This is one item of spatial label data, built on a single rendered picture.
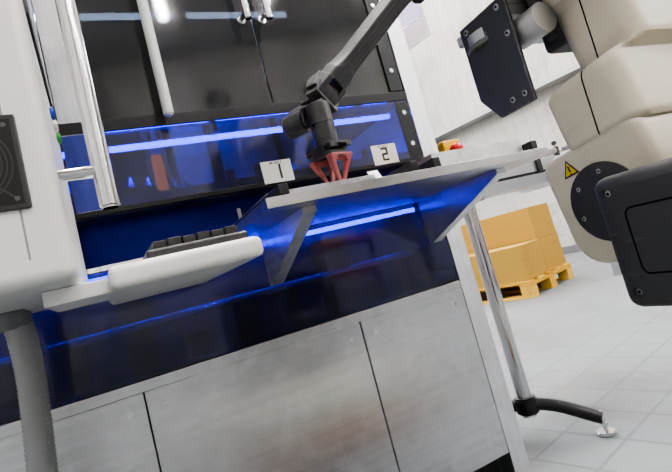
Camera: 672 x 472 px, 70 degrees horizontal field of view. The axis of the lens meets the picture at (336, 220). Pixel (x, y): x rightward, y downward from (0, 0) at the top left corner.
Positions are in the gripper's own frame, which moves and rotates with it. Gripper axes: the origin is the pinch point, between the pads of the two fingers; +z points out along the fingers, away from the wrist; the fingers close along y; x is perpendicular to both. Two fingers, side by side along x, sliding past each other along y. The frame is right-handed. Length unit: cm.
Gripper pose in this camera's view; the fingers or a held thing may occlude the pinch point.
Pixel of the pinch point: (336, 184)
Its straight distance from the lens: 113.1
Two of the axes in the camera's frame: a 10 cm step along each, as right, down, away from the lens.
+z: 2.4, 9.7, -0.6
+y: -6.1, 2.0, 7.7
